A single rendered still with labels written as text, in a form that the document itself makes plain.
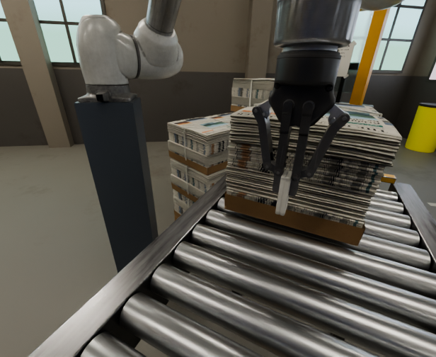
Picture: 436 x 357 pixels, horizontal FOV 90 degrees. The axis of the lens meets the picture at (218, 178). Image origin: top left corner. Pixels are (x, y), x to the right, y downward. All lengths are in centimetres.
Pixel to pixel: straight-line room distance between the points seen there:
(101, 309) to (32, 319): 118
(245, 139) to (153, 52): 62
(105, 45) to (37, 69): 317
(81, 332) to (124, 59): 82
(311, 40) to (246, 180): 30
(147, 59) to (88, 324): 85
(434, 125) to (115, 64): 446
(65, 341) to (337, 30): 48
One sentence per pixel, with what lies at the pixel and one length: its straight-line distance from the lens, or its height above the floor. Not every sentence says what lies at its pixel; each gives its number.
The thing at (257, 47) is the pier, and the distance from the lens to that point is 387.
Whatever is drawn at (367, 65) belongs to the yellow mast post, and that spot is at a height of 118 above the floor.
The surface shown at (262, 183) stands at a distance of 48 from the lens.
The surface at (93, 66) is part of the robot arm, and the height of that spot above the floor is 111.
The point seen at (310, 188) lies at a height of 91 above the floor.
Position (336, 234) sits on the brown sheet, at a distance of 51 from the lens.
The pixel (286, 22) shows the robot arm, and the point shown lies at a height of 116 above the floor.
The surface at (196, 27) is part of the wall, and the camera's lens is 387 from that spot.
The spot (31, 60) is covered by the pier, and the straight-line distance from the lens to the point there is 409.
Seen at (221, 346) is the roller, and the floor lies 80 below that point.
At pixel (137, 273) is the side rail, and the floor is 80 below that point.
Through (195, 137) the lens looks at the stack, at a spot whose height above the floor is 79.
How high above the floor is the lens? 111
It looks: 26 degrees down
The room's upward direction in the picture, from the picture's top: 1 degrees clockwise
